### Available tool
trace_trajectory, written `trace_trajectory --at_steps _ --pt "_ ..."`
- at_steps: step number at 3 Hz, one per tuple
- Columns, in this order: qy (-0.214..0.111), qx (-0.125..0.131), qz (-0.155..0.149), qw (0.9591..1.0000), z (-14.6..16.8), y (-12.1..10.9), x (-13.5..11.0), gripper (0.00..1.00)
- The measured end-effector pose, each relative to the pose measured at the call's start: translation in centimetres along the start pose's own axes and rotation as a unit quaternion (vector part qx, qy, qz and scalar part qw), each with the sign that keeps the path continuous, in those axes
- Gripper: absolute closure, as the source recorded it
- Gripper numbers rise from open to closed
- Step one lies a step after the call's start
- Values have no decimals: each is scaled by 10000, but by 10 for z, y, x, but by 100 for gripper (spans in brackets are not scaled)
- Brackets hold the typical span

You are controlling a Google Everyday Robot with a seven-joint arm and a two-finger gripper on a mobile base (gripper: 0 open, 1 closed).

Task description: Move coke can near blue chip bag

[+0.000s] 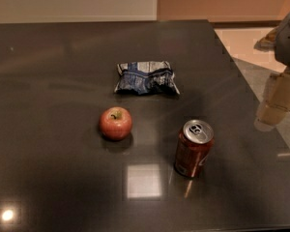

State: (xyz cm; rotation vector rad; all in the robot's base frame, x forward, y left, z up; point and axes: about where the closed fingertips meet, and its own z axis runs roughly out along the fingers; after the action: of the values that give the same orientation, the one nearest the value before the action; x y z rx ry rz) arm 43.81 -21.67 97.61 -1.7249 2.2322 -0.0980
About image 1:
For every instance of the red coke can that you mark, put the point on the red coke can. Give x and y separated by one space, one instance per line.
195 140

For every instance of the blue chip bag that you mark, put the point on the blue chip bag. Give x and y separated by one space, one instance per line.
144 78

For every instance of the red apple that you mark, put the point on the red apple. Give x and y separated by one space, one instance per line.
115 123

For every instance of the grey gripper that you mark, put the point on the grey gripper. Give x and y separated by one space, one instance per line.
289 41

